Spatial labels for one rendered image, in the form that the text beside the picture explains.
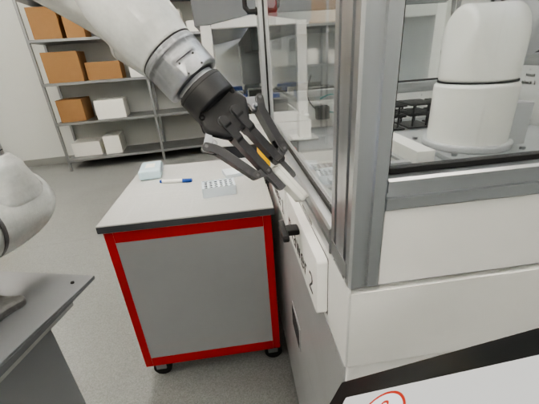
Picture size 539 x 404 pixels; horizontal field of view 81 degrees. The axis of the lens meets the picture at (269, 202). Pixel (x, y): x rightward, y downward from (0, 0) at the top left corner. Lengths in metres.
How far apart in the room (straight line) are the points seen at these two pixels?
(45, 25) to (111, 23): 4.36
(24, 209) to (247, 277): 0.72
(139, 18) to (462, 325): 0.61
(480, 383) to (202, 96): 0.42
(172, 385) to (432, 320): 1.24
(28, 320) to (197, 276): 0.58
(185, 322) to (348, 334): 0.96
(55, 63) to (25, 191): 4.00
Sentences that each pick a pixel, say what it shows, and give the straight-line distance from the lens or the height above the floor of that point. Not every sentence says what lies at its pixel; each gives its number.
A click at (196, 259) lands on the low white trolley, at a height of 0.58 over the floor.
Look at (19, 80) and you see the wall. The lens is 5.49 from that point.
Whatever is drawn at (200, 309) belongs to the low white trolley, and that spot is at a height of 0.35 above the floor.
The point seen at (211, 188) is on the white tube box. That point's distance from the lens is 1.18.
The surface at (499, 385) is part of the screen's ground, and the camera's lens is 0.20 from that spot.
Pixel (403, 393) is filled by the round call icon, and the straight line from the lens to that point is 0.25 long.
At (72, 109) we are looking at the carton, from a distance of 4.86.
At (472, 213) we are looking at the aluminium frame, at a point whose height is 1.03.
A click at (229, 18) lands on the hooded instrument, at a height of 1.39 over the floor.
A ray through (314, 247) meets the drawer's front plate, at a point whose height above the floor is 0.93.
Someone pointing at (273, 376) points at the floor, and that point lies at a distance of 1.52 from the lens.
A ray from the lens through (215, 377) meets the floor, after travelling 1.56.
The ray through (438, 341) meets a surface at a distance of 0.57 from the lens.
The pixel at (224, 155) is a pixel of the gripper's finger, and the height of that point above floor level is 1.09.
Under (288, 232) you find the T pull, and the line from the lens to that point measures 0.62.
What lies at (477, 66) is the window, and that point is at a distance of 0.41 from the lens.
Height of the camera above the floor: 1.22
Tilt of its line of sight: 25 degrees down
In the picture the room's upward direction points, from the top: 4 degrees counter-clockwise
